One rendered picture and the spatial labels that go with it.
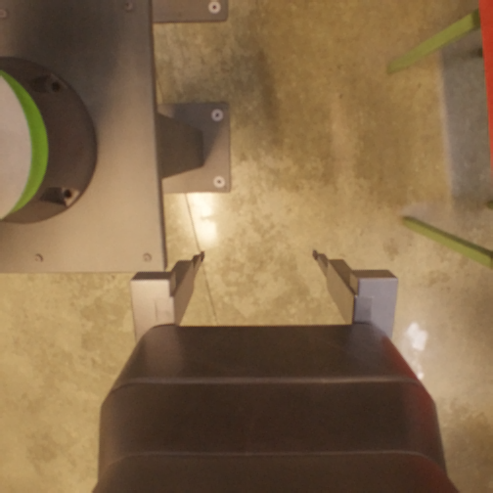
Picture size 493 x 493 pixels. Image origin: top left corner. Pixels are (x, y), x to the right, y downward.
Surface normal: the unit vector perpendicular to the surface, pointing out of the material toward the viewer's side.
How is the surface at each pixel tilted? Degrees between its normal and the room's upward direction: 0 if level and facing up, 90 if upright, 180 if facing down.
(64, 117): 70
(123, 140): 0
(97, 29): 0
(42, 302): 0
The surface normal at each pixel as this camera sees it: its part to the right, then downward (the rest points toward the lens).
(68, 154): 0.94, 0.23
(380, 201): -0.01, 0.25
